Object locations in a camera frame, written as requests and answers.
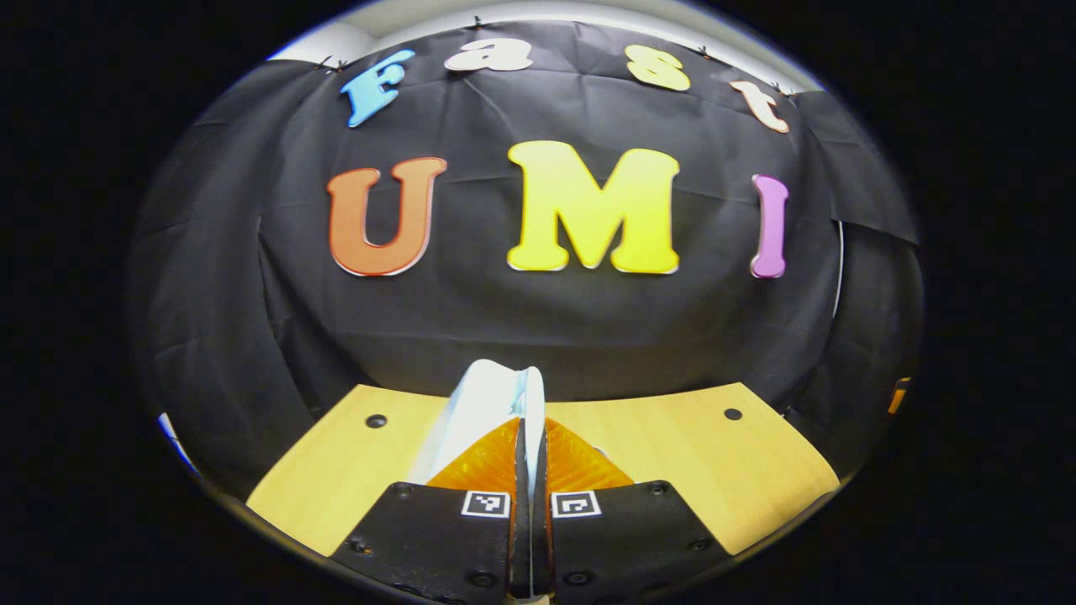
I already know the light blue suitcase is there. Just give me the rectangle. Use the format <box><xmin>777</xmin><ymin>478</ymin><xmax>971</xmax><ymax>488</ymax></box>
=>
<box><xmin>407</xmin><ymin>359</ymin><xmax>547</xmax><ymax>488</ymax></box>

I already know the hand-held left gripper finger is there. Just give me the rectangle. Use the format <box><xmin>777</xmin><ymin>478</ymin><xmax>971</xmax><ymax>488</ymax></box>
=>
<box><xmin>330</xmin><ymin>416</ymin><xmax>530</xmax><ymax>605</ymax></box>
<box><xmin>531</xmin><ymin>416</ymin><xmax>732</xmax><ymax>605</ymax></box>

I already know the white printed object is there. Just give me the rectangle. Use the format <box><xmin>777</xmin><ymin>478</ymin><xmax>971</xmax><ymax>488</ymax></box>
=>
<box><xmin>156</xmin><ymin>412</ymin><xmax>201</xmax><ymax>476</ymax></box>

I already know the black backdrop cloth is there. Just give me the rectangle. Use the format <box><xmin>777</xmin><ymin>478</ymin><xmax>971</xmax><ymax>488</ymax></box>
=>
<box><xmin>128</xmin><ymin>18</ymin><xmax>926</xmax><ymax>497</ymax></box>

